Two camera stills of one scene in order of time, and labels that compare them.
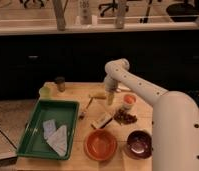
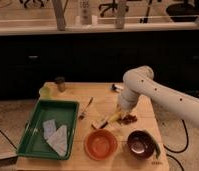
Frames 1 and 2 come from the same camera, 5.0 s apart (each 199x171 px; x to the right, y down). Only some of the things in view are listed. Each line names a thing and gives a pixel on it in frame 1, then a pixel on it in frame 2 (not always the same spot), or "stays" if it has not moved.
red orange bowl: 100,144 stays
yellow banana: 99,96 to 114,117
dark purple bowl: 139,144 stays
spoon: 83,112 stays
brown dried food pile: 122,118 stays
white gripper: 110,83 to 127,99
